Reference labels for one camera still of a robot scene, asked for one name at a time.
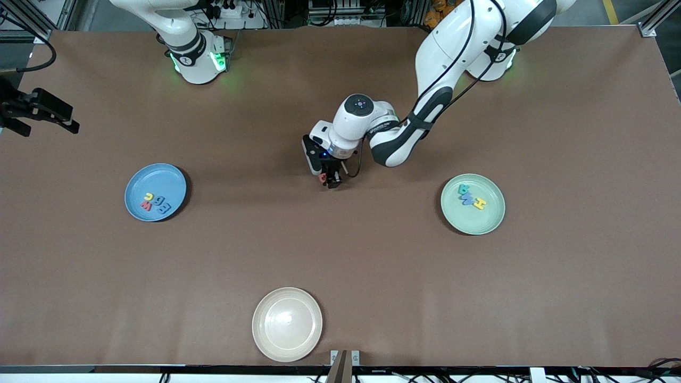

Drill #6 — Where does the brown table cover mat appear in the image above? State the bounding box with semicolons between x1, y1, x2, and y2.
0;26;681;368

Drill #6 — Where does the light green plate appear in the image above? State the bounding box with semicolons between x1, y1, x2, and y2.
441;173;505;235

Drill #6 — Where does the beige plate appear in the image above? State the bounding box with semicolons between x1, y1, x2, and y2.
252;287;323;363

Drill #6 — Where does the blue plate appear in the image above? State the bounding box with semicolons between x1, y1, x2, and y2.
124;163;187;222

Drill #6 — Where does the white power strip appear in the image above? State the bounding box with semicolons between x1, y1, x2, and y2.
210;0;251;22

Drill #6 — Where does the bag of orange items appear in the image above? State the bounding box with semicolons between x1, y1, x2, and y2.
426;0;453;27

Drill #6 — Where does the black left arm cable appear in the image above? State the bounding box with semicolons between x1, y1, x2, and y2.
342;0;507;178

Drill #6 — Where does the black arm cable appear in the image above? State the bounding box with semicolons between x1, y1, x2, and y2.
0;11;57;73
342;0;507;178

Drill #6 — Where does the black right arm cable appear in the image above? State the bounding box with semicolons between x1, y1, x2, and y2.
0;11;57;73

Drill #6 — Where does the aluminium frame profile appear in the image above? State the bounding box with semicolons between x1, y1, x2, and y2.
0;0;67;44
636;0;681;38

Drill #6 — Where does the metal rack with cables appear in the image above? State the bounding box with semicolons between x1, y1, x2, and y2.
308;0;392;27

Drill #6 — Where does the metal table edge bracket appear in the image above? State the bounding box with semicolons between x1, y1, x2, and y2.
326;349;361;383

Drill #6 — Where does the black cable bundle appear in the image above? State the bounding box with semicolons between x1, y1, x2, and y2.
646;357;681;383

